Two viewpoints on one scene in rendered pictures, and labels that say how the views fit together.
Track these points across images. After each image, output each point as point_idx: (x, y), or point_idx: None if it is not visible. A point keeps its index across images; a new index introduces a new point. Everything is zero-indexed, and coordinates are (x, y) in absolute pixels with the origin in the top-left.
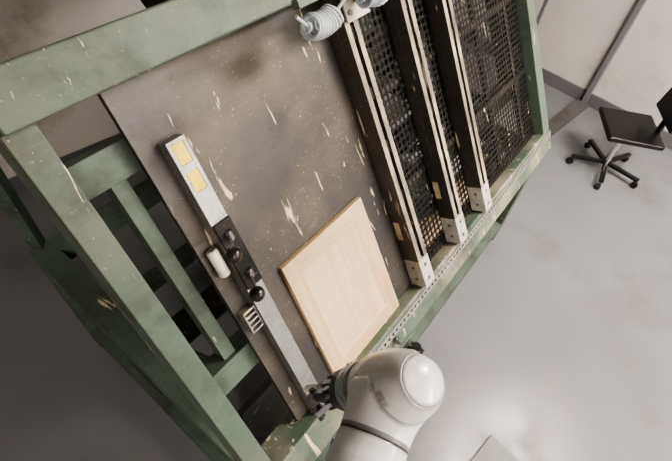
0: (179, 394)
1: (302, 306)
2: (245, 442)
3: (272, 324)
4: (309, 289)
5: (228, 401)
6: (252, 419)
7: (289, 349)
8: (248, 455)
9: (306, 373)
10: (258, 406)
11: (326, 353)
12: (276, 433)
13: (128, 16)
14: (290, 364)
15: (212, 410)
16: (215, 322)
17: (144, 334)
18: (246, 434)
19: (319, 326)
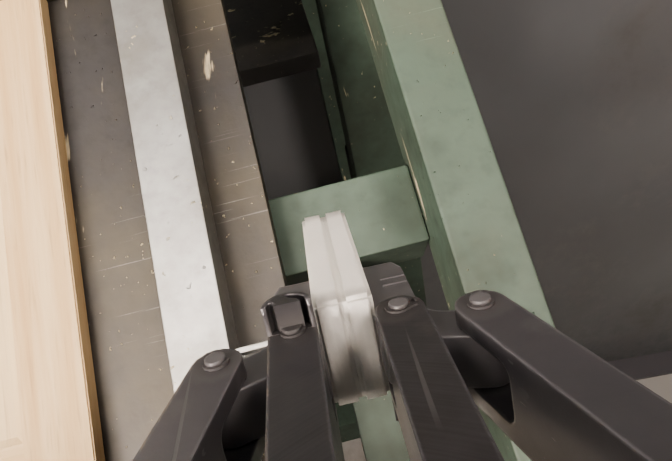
0: (391, 149)
1: (71, 315)
2: (414, 32)
3: (208, 336)
4: (21, 360)
5: (435, 189)
6: (282, 14)
7: (176, 211)
8: None
9: (143, 94)
10: (263, 38)
11: (44, 102)
12: None
13: None
14: (189, 160)
15: (492, 196)
16: None
17: None
18: (405, 52)
19: (34, 206)
